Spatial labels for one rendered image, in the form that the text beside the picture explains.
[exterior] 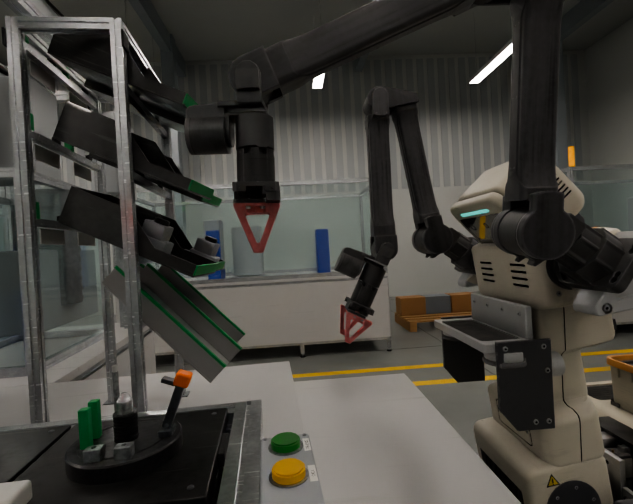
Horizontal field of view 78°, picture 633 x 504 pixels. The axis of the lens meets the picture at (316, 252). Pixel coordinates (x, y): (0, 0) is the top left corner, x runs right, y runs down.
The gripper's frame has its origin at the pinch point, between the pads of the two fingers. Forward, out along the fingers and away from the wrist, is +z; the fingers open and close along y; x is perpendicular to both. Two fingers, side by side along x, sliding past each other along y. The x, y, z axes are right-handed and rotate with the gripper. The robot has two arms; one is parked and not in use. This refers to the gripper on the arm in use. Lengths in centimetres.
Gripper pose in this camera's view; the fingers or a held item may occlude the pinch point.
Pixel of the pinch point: (258, 247)
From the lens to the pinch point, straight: 60.0
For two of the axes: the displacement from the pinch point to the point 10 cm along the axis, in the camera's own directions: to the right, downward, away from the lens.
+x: 9.9, -0.3, 1.2
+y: 1.2, 0.1, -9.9
